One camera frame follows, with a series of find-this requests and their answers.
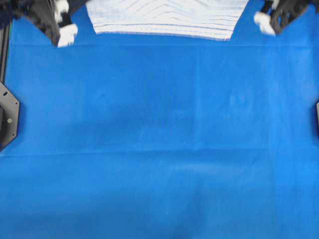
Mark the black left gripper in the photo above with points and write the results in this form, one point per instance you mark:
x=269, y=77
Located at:
x=51, y=17

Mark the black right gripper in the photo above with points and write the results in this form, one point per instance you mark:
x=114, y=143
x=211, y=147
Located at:
x=276, y=15

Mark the white blue-striped towel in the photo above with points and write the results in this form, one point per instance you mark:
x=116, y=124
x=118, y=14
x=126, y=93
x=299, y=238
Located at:
x=208, y=19

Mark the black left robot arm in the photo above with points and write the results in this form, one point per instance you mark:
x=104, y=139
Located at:
x=9, y=105

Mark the blue table mat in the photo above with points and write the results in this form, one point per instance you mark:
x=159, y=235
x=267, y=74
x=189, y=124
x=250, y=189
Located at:
x=162, y=137

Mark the black mounting rail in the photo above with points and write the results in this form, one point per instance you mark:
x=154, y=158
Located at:
x=4, y=43

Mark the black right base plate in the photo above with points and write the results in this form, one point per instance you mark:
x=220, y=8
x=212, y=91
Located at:
x=317, y=114

